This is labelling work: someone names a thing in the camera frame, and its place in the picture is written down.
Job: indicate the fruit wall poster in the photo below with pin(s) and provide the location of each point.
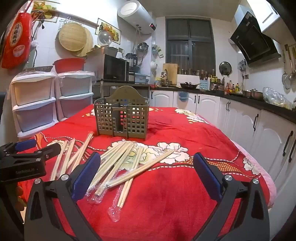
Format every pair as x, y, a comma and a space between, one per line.
112, 30
46, 11

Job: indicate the blue hanging bin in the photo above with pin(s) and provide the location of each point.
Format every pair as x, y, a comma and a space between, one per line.
183, 96

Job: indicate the dark round pot lid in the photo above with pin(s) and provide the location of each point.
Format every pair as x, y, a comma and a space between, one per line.
225, 68

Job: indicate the row of condiment bottles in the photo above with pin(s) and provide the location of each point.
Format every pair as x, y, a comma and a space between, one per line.
231, 88

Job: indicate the black wok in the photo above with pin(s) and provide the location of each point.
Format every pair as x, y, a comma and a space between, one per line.
188, 85

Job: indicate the clear plastic bag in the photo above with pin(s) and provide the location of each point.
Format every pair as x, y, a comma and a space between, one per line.
275, 97

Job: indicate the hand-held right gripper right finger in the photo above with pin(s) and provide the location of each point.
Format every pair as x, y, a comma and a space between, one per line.
207, 173

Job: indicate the round bamboo tray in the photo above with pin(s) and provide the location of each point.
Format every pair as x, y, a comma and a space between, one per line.
71, 37

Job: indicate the red plastic basin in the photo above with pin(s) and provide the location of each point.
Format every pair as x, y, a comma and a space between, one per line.
69, 66

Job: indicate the white counter box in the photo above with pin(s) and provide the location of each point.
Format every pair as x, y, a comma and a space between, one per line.
188, 78

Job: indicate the red printed bag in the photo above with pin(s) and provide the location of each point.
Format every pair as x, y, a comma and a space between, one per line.
17, 39

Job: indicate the bundle of wooden chopsticks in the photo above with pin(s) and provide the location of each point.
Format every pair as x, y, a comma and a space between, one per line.
120, 157

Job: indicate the dark framed window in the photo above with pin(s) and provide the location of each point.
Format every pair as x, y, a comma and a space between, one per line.
189, 46

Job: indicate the round wooden board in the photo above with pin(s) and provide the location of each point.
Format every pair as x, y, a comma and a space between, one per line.
89, 44

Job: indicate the steel pot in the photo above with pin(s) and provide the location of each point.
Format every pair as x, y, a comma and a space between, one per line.
257, 94

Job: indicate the dark kitchen countertop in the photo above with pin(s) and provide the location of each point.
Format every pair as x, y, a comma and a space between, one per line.
266, 105

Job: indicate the black range hood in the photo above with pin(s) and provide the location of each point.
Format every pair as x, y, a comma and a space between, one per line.
254, 41

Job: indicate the white water heater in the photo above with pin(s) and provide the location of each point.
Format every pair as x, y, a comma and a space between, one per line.
138, 16

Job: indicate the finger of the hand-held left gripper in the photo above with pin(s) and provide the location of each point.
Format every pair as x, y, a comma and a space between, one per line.
25, 144
49, 149

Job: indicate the wooden cutting board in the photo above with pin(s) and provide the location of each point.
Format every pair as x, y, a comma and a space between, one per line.
171, 71

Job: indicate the hanging steel colander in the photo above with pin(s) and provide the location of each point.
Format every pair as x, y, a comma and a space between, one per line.
143, 47

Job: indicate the glass pot lid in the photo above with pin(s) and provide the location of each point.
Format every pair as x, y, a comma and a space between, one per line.
104, 38

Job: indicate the steel kitchen rack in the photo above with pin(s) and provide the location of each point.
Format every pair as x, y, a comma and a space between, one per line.
122, 83

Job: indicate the white kitchen cabinets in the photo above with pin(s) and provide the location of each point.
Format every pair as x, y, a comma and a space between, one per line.
208, 104

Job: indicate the white wall cabinet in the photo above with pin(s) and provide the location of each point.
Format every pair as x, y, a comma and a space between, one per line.
266, 11

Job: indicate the person's left hand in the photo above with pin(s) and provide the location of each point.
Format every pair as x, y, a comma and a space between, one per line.
19, 193

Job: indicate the grey plastic utensil holder basket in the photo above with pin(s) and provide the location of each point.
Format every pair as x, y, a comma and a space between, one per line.
136, 120

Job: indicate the blue knife holder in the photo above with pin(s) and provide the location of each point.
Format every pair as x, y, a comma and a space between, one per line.
204, 84

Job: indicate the black blender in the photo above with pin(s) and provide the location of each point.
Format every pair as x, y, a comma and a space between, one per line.
131, 59

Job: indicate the red floral blanket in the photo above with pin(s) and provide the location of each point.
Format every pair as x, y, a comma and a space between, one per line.
175, 185

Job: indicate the wooden wall shelf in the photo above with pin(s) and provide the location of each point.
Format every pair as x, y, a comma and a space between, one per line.
78, 19

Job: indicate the metal baking pan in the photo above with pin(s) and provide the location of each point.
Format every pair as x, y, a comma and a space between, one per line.
104, 51

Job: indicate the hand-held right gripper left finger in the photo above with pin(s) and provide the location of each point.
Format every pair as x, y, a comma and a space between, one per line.
86, 171

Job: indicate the metal strainer ladle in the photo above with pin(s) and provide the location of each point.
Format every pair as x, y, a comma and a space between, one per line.
286, 81

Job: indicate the light blue container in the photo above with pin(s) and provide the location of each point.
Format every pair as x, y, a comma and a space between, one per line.
142, 78

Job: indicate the black microwave oven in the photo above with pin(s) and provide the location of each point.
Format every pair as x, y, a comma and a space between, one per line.
113, 69

